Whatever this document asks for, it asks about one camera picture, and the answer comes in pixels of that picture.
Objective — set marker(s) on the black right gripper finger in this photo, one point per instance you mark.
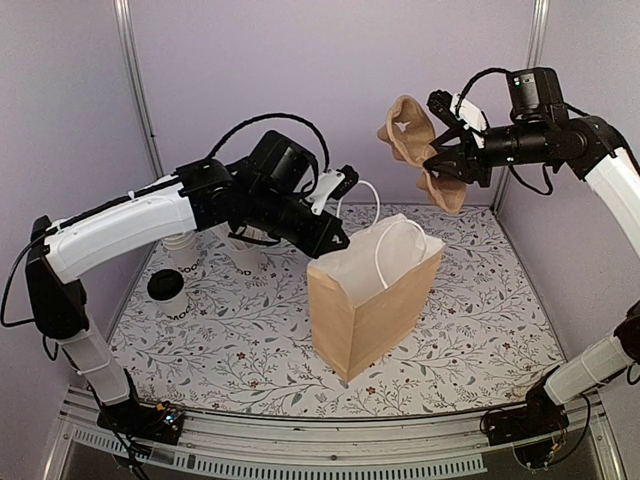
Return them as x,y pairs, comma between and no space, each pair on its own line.
452,141
447,161

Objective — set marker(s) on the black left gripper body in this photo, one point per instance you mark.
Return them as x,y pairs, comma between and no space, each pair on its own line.
306,239

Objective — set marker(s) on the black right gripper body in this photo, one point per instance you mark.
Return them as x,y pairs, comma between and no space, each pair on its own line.
474,164

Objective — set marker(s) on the brown cardboard cup carrier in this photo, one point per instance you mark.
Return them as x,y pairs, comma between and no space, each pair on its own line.
408,132

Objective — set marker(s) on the brown paper bag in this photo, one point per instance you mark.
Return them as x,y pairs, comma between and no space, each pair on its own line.
365,299

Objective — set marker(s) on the black cup lid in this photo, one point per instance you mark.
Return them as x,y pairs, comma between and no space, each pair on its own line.
165,285

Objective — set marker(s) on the white paper coffee cup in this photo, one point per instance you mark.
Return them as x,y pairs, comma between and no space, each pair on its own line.
176,308

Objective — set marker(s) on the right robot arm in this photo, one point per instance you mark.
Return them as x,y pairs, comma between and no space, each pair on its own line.
546,130

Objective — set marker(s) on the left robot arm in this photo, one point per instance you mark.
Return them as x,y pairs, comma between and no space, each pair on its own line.
279,188

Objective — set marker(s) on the stack of white paper cups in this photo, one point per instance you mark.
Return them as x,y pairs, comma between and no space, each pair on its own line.
183,252

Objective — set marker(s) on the floral tablecloth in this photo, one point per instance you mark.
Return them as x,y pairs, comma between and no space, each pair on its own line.
283,341

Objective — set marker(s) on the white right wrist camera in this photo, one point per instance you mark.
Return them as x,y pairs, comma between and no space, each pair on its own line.
454,111

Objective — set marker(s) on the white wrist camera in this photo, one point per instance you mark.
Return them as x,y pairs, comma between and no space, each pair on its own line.
454,111
334,184

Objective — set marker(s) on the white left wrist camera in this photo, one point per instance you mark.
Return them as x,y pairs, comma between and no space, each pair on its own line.
334,184

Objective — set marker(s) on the aluminium front rail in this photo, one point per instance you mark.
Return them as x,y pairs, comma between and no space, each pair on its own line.
224,445

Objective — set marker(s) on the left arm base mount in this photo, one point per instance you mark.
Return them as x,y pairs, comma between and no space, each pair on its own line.
131,419

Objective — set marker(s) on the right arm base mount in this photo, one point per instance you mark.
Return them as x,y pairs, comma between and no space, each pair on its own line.
540,416

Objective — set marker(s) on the left aluminium frame post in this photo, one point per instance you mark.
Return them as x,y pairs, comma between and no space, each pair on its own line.
126,34

